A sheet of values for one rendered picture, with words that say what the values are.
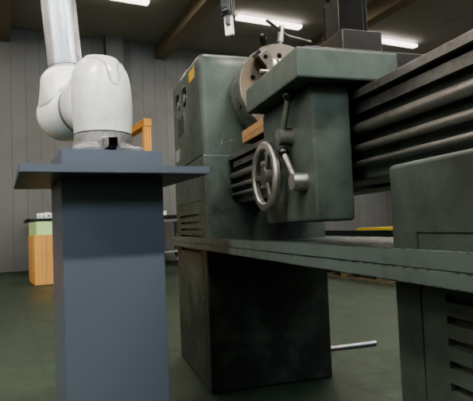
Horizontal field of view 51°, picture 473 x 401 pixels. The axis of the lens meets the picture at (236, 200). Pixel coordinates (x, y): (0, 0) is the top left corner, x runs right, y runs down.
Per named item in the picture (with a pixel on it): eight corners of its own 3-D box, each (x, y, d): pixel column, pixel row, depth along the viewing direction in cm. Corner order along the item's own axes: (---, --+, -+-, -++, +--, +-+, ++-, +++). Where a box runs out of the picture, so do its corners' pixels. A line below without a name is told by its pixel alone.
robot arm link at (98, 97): (88, 127, 123) (87, 40, 124) (58, 138, 136) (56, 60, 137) (145, 134, 134) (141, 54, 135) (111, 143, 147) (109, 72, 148)
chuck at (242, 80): (230, 130, 177) (234, 45, 179) (309, 140, 186) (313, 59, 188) (237, 125, 168) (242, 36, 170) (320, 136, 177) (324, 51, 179)
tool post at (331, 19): (323, 48, 119) (322, 7, 120) (351, 49, 121) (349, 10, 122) (339, 36, 112) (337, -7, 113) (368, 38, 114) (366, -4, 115)
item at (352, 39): (303, 78, 127) (302, 59, 127) (338, 80, 130) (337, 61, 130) (343, 50, 107) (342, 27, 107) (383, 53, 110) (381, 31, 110)
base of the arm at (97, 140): (75, 148, 118) (75, 125, 118) (64, 160, 138) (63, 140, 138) (149, 149, 126) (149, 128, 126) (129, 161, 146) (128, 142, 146)
